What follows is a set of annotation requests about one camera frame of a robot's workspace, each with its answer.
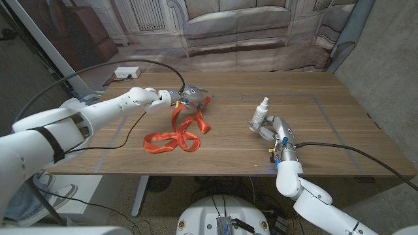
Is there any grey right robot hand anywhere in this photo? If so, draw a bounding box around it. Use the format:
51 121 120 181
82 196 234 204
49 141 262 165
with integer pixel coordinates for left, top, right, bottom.
247 114 298 163

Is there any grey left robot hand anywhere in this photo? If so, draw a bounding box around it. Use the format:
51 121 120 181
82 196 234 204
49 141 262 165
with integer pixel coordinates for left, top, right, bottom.
169 85 208 111

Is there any small white spray bottle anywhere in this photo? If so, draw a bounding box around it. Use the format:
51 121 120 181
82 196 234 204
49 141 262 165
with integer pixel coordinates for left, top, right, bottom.
250 97 270 131

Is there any orange satin ribbon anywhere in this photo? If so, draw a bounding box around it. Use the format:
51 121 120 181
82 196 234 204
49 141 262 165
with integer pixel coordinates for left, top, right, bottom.
142 96 212 154

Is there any white power strip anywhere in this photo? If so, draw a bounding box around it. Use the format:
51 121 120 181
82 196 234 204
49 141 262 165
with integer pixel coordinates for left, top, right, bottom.
114 67 142 79

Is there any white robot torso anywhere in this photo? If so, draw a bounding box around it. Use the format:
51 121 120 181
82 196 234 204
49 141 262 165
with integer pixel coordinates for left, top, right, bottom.
176 195 271 235

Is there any blue-grey rolled backdrop tube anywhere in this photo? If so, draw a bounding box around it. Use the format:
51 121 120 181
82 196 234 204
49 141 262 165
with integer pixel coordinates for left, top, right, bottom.
326 0 376 73

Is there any white slanted pole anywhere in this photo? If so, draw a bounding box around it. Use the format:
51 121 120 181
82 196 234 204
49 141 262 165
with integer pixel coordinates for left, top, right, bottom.
5 0 95 99

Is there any grey white sneaker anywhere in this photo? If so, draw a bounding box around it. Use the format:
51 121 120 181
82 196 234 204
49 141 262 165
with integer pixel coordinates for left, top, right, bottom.
19 184 79 228

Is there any person in blue jeans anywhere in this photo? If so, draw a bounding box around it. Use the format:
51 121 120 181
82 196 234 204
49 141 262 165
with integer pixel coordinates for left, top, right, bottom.
5 187 43 223

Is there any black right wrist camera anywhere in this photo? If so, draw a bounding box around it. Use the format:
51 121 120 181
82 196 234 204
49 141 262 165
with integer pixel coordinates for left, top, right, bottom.
269 148 281 170

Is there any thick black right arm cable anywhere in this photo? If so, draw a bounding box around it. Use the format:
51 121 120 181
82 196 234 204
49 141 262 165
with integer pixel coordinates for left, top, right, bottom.
293 142 418 193

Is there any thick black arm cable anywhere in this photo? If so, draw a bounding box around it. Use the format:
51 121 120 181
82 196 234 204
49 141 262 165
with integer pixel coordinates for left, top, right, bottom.
293 142 418 193
12 58 186 125

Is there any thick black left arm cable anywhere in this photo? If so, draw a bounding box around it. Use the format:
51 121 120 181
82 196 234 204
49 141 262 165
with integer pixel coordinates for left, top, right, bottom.
12 58 186 125

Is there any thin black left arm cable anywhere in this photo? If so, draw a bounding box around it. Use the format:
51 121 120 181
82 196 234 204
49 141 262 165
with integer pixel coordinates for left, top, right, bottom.
63 110 148 155

